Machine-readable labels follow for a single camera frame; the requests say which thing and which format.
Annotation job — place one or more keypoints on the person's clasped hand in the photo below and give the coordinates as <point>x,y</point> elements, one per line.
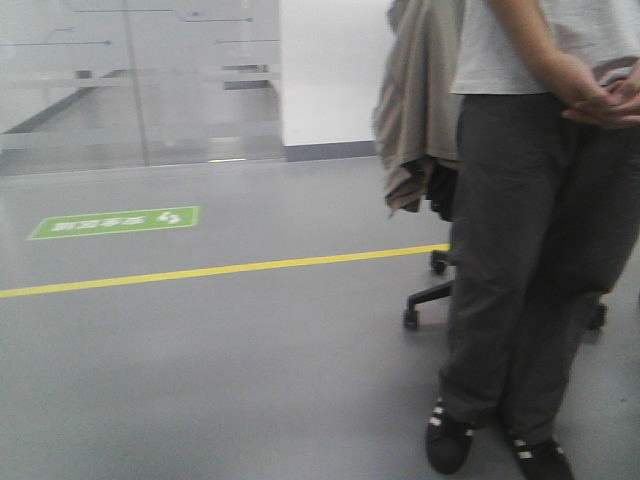
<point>617,108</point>

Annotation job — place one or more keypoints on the standing person grey trousers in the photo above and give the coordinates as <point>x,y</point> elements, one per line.
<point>545,217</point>

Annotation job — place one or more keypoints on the beige jacket on chair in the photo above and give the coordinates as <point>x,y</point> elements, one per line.
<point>415,119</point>

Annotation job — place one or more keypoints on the green floor sign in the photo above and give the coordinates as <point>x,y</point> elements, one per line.
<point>70,226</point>

